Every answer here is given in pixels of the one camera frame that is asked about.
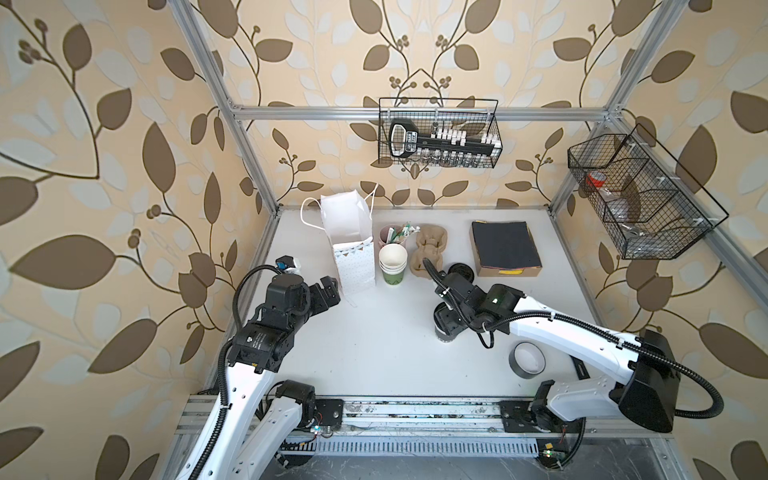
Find black paper coffee cup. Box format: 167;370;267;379
433;302;466;343

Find white paper gift bag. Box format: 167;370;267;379
300;190;376;296

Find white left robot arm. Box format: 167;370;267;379
177;272;341;479

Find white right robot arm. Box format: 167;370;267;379
431;272;725;433

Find stack of black cup lids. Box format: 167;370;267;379
448;262;475;283

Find cardboard napkin box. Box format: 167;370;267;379
469;220;544;278

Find stack of paper cups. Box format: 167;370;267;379
379;243;408;286

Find stack of pulp cup carriers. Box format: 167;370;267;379
409;224;448;278

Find pink cup of sachets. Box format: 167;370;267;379
378;223;421;247

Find grey tape roll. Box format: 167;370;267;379
508;341;547;380

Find black adjustable wrench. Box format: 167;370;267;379
571;357;590;380

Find black socket set rack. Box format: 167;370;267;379
385;118;503;158

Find plastic bottle red cap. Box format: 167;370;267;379
584;170;625;211

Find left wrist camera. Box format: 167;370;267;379
275;255;301;275

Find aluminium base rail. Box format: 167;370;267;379
173;395;667;460

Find black wire basket centre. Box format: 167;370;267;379
378;96;503;169

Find black wire basket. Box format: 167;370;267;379
378;96;503;169
567;124;729;260

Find black wire basket right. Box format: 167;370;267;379
567;124;729;260

